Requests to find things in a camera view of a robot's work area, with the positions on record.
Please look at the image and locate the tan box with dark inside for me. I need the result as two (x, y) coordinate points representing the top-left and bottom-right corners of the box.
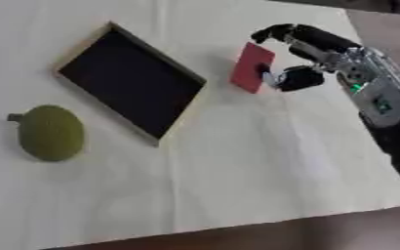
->
(53, 21), (209, 148)

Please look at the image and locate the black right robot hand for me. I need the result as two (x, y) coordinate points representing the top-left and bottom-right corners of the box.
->
(249, 22), (364, 93)

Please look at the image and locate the red block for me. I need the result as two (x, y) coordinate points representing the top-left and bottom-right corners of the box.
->
(228, 41), (279, 95)

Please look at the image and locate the green round toy fruit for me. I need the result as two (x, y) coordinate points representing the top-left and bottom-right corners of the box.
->
(5, 104), (88, 162)

